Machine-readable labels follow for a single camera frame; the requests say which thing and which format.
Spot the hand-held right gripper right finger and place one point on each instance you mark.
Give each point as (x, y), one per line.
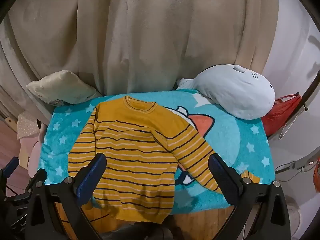
(222, 180)

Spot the red plastic bag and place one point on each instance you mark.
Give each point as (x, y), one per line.
(277, 115)

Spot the beige pillow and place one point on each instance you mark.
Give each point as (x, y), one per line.
(60, 87)

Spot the grey curved rail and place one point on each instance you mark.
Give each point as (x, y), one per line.
(297, 163)

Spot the beige curtain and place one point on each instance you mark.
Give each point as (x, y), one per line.
(137, 42)

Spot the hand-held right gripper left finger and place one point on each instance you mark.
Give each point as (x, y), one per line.
(92, 180)

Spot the pale blue seal plush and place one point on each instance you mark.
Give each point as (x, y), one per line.
(232, 92)

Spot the yellow striped sweater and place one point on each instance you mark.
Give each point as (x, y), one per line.
(135, 150)

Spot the pink cloth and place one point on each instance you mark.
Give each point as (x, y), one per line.
(33, 155)

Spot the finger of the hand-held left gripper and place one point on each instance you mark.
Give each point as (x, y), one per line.
(11, 165)

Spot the polka dot cloth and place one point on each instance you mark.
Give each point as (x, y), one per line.
(26, 126)

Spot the black curved tube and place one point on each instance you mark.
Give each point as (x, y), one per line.
(308, 92)

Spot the teal cartoon print blanket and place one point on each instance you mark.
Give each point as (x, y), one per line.
(232, 145)

